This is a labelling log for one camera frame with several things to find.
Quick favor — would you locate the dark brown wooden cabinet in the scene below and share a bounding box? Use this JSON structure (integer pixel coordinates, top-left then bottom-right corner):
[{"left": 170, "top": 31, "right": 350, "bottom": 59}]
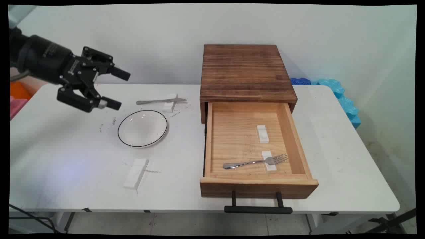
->
[{"left": 200, "top": 44, "right": 298, "bottom": 124}]

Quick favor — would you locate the black metal table leg frame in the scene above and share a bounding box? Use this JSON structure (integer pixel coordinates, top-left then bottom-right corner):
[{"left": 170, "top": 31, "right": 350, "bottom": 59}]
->
[{"left": 365, "top": 208, "right": 417, "bottom": 233}]

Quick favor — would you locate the white plate with black rim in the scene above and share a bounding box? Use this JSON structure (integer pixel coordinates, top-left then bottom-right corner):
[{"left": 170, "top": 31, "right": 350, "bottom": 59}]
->
[{"left": 118, "top": 110, "right": 168, "bottom": 148}]

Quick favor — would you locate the light wooden drawer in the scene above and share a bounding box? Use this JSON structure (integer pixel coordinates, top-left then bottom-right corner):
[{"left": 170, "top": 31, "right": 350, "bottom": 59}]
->
[{"left": 200, "top": 102, "right": 319, "bottom": 199}]

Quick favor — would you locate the long white cutlery rest block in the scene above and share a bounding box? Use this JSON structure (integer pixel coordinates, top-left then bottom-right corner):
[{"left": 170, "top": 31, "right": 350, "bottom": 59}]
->
[{"left": 123, "top": 158, "right": 149, "bottom": 190}]

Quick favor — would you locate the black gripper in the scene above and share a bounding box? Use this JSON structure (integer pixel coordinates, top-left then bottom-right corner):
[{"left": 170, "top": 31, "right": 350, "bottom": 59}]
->
[{"left": 10, "top": 28, "right": 131, "bottom": 113}]

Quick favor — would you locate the silver table knife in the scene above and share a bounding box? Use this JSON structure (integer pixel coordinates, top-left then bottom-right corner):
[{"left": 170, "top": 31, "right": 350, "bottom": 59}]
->
[{"left": 136, "top": 98, "right": 187, "bottom": 105}]

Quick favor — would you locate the orange box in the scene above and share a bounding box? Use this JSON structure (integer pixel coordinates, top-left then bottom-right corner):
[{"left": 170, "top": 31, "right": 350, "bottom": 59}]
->
[{"left": 10, "top": 81, "right": 32, "bottom": 101}]

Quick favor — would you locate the light blue foam piece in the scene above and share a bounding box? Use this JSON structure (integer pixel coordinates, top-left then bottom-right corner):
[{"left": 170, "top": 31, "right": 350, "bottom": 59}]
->
[{"left": 312, "top": 79, "right": 362, "bottom": 129}]

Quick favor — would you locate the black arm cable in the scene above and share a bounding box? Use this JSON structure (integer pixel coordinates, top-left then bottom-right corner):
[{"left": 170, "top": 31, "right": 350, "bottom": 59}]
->
[{"left": 9, "top": 204, "right": 58, "bottom": 233}]

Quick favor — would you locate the pink box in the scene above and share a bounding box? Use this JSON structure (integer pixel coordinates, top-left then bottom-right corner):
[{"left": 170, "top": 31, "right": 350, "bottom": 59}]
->
[{"left": 10, "top": 96, "right": 29, "bottom": 120}]

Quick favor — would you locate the small white cutlery rest block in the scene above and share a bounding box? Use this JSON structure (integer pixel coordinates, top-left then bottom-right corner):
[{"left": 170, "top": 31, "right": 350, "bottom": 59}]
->
[
  {"left": 162, "top": 93, "right": 179, "bottom": 113},
  {"left": 257, "top": 125, "right": 269, "bottom": 144},
  {"left": 261, "top": 151, "right": 277, "bottom": 172}
]

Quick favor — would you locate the silver fork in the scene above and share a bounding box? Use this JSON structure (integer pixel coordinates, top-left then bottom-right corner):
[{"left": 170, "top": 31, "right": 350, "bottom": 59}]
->
[{"left": 223, "top": 153, "right": 288, "bottom": 170}]

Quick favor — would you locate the black drawer handle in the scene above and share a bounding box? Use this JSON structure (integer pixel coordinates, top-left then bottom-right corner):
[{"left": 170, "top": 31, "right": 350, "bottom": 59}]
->
[{"left": 224, "top": 191, "right": 293, "bottom": 214}]

